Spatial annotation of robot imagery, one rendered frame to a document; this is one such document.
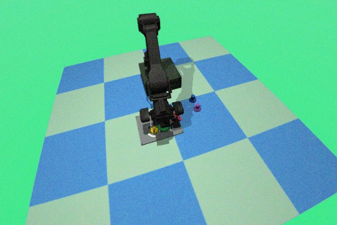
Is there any purple gear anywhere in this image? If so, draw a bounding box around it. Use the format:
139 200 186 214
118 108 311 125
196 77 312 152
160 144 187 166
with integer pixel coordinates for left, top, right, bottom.
193 103 201 112

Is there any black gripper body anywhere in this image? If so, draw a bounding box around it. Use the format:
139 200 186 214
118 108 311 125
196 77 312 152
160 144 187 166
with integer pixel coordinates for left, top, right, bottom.
140 101 184 123

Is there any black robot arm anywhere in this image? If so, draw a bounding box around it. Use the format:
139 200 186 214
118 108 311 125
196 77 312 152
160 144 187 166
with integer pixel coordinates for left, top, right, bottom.
137 13 176 128

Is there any green gear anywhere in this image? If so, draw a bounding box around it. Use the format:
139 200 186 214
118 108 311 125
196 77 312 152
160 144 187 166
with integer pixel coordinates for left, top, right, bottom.
157 124 170 133

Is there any blue gear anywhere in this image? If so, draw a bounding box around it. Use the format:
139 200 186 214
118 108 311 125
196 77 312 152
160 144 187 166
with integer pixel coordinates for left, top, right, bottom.
189 94 196 103

